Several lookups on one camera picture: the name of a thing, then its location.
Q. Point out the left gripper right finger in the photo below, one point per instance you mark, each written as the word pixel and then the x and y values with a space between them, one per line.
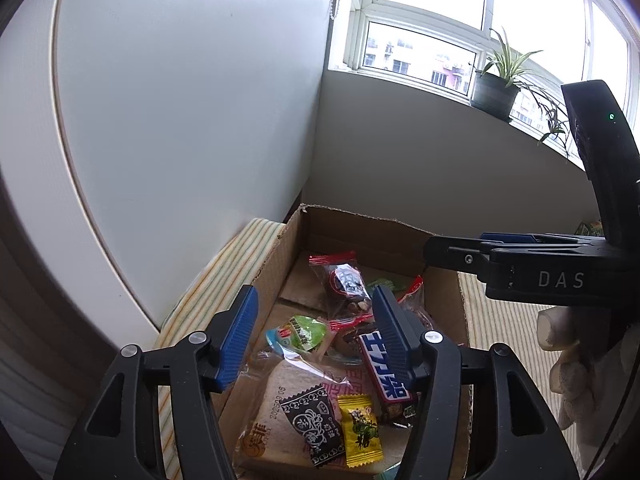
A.
pixel 480 405

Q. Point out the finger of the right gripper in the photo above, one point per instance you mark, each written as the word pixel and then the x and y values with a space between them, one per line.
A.
pixel 510 236

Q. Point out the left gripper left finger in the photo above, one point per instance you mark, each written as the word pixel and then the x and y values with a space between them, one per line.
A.
pixel 118 434

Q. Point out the Snickers bar brown wrapper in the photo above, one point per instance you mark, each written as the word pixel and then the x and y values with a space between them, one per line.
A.
pixel 388 386

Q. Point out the packaged bread slice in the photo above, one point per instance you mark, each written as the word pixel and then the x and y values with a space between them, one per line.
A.
pixel 268 443

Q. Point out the green jelly cup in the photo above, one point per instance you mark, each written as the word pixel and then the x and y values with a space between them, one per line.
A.
pixel 298 333

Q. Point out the yellow candy packet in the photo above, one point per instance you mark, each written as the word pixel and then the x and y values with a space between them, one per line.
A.
pixel 361 434

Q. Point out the black red candy packet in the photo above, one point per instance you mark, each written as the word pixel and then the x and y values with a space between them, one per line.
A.
pixel 311 414

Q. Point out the red date snack packet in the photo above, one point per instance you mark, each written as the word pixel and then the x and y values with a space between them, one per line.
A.
pixel 342 281

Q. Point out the red clear snack packet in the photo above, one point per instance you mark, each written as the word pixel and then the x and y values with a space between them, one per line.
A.
pixel 413 301

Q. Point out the white gloved right hand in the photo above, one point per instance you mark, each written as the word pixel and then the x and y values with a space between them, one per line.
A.
pixel 591 387

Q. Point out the striped yellow tablecloth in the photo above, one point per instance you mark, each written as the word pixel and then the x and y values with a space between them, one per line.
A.
pixel 210 299

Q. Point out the brown cardboard box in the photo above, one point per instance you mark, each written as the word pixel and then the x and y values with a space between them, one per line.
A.
pixel 341 347

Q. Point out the potted spider plant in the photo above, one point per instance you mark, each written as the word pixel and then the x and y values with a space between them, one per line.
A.
pixel 499 82

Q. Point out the white cabinet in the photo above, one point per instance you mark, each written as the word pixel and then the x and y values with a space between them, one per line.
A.
pixel 138 136

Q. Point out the window frame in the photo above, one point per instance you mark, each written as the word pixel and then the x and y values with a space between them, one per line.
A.
pixel 437 45

